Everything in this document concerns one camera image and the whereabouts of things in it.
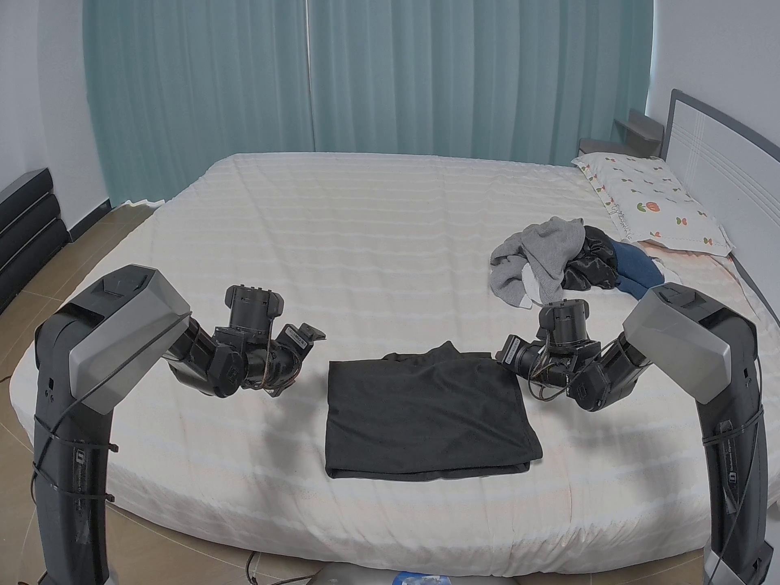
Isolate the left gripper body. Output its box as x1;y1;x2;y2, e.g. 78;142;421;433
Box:
267;324;316;387

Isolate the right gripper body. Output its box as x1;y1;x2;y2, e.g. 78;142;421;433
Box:
496;334;541;381

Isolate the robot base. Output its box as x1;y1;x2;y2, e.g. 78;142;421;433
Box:
316;564;508;585

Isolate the bed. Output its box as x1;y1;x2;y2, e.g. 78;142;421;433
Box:
12;89;780;577

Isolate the grey garment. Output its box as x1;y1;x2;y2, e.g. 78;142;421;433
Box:
489;217;587;311

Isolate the shiny black garment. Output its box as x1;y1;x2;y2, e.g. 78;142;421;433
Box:
561;225;620;293

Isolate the dark blue garment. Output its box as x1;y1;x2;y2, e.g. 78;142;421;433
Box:
612;241;666;301

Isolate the white printed pillow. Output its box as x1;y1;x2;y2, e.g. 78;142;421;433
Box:
572;152;735;258

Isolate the grey bedside table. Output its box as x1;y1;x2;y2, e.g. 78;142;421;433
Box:
578;110;665;160

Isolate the blue-green curtain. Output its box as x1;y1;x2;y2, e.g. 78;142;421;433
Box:
308;0;657;166
82;0;316;207

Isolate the black chest of drawers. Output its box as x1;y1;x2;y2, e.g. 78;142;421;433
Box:
0;168;67;316

